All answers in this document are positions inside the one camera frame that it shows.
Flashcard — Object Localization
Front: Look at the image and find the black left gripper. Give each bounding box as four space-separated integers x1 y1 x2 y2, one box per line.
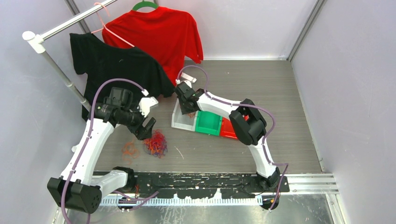
117 101 155 140

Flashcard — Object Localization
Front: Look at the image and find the cable pile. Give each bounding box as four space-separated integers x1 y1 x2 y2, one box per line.
121 130 169 165

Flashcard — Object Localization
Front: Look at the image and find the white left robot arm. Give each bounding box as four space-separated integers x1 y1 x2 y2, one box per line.
47 87 158 214

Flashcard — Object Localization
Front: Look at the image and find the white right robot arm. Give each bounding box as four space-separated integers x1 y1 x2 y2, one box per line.
175 80 281 192

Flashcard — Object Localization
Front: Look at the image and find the white plastic bin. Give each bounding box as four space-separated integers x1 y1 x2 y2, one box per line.
171 99 197 132

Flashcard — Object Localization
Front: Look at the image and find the green plastic bin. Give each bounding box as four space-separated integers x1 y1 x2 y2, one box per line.
195 111 222 136

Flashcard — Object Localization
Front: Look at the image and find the red plastic bin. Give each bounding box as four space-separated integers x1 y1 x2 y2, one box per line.
219 118 238 139

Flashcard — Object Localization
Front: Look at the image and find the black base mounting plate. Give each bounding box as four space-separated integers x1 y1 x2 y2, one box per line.
118 172 290 199

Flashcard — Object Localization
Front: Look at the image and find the red t-shirt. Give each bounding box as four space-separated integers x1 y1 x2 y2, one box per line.
102 7 204 84

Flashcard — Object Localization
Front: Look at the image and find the black t-shirt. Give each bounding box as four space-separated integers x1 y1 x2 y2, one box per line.
70 33 174 104

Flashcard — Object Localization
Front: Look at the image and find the green clothes hanger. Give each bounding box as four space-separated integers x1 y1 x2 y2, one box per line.
132 0 159 11

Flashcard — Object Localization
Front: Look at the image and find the pink clothes hanger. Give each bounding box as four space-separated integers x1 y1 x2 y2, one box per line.
91 2 135 47

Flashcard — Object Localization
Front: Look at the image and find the metal clothes rack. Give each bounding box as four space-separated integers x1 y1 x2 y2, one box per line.
21 0 198 154

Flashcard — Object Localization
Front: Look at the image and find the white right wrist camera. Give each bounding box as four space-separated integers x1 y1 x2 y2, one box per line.
176 79 192 88

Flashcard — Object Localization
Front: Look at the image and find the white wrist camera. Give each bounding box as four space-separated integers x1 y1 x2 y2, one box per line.
139 89 159 118
176 79 192 88

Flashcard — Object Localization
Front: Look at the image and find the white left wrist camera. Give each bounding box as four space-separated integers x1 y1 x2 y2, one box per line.
139 89 159 118

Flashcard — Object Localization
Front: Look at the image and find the white slotted cable duct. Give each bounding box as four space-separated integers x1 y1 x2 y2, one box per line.
100 195 263 207

